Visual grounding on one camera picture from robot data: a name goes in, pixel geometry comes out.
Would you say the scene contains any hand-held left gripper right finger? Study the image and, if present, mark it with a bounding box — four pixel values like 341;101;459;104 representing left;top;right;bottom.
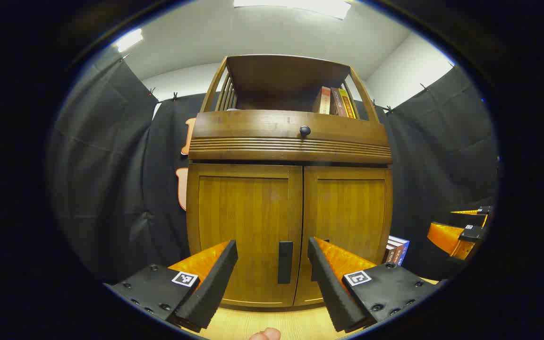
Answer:
307;237;442;333

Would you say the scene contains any wooden shoe cabinet door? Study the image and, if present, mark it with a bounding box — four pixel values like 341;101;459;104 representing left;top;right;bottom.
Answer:
294;165;393;306
187;164;304;307

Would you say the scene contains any large ceiling light panel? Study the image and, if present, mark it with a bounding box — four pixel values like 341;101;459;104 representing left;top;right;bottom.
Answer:
233;0;352;20

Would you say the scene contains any brown book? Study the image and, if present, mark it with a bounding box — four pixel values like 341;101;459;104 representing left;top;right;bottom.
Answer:
330;88;348;117

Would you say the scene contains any maroon book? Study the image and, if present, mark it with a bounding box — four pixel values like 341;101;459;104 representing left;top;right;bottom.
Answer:
383;240;401;264

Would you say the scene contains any wooden double-door shoe cabinet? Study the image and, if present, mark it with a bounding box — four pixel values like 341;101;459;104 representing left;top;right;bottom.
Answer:
186;54;393;308

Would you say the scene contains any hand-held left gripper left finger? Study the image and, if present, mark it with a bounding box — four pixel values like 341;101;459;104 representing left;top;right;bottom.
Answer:
104;239;238;332

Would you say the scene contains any tan red book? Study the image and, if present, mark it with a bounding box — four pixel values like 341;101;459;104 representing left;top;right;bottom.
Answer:
313;86;332;115

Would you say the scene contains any blue white book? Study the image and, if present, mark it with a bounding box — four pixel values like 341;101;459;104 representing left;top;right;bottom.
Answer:
395;236;410;266

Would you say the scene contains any yellow book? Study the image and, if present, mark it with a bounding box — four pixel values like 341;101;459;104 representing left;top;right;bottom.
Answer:
339;89;357;119

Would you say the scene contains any small ceiling light panel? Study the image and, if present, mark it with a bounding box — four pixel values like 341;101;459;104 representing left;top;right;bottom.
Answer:
114;28;144;52

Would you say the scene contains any black backdrop cloth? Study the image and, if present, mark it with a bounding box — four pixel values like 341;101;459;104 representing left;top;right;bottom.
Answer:
48;47;499;284

